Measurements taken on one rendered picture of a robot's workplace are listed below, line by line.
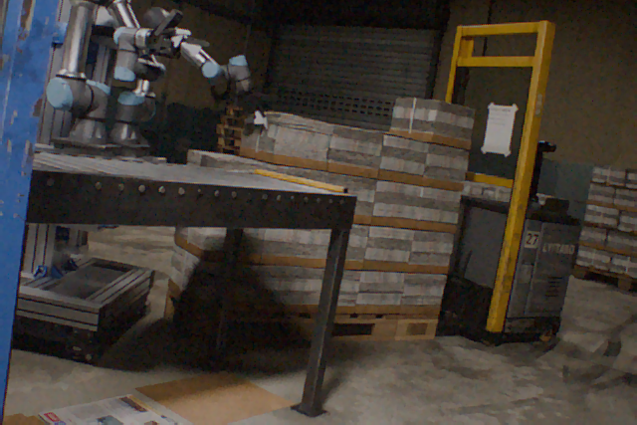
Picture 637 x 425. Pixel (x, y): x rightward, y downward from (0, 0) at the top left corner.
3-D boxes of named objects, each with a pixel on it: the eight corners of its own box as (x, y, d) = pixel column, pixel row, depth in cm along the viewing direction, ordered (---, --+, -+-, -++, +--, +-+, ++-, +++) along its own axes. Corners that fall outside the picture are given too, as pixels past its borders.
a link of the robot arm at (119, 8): (106, -6, 265) (152, 91, 253) (88, -13, 256) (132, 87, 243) (125, -25, 261) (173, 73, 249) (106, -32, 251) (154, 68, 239)
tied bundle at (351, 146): (289, 163, 359) (297, 119, 358) (336, 170, 375) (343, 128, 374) (327, 172, 327) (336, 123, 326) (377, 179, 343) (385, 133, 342)
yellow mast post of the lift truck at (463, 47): (409, 297, 438) (456, 26, 429) (420, 297, 443) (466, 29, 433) (418, 301, 430) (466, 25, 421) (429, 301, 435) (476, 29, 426)
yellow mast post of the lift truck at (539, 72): (480, 326, 382) (534, 21, 373) (491, 326, 387) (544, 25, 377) (492, 331, 374) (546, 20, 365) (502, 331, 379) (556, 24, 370)
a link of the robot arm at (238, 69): (228, 59, 320) (245, 53, 319) (235, 81, 323) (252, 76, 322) (225, 61, 312) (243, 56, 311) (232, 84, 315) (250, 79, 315)
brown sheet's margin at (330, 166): (290, 162, 359) (291, 154, 359) (336, 169, 374) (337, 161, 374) (328, 171, 327) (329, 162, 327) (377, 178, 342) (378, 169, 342)
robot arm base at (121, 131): (104, 139, 302) (106, 117, 302) (113, 139, 317) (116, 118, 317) (134, 144, 302) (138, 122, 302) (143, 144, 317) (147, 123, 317)
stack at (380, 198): (161, 315, 334) (186, 147, 329) (354, 319, 395) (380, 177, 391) (189, 340, 301) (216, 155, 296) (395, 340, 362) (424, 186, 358)
